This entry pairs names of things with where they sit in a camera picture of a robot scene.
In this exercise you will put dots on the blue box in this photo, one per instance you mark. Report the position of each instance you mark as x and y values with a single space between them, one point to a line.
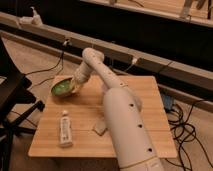
167 101

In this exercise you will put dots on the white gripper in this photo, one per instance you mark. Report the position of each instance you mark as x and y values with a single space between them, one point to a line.
80 77

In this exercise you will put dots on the small beige sponge block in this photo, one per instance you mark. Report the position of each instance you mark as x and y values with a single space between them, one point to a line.
100 127

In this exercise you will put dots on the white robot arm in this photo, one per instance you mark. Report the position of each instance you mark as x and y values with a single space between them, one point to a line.
122 111

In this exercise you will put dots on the long metal rail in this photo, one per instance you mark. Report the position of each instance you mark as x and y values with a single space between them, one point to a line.
168 68

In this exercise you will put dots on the black office chair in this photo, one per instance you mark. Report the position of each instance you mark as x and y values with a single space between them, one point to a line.
13 90

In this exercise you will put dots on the wooden board table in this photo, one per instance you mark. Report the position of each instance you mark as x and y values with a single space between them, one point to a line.
85 108

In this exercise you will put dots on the white spray bottle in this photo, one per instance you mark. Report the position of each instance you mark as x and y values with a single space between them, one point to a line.
35 19

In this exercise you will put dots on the green ceramic bowl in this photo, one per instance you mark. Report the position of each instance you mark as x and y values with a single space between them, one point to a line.
62 88

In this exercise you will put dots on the white tube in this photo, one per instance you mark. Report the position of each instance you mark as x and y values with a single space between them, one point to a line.
65 130

